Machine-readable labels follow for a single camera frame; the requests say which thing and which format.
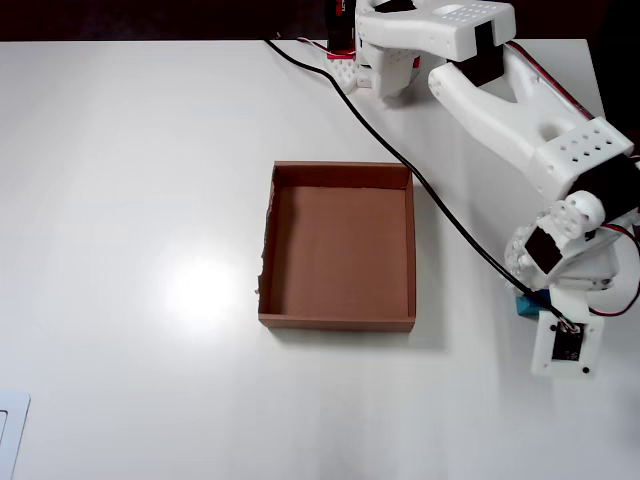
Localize white flat panel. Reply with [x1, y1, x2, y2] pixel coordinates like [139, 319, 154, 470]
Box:
[0, 389, 32, 480]

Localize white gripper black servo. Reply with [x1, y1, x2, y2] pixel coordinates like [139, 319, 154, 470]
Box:
[503, 224, 640, 314]

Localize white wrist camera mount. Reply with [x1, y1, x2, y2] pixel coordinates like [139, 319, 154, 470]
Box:
[529, 287, 605, 379]

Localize brown cardboard box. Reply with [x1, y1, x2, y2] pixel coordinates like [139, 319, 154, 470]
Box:
[255, 159, 419, 335]

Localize black camera cable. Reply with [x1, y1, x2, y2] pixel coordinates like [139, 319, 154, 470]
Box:
[263, 38, 569, 329]

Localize red black servo wire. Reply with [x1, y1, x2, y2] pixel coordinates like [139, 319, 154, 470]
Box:
[504, 42, 599, 121]

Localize red white servo wire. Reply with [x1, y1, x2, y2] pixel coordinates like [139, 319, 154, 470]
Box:
[297, 36, 332, 57]
[587, 223, 640, 319]

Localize blue cube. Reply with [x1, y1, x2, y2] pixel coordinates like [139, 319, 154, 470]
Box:
[514, 291, 555, 320]

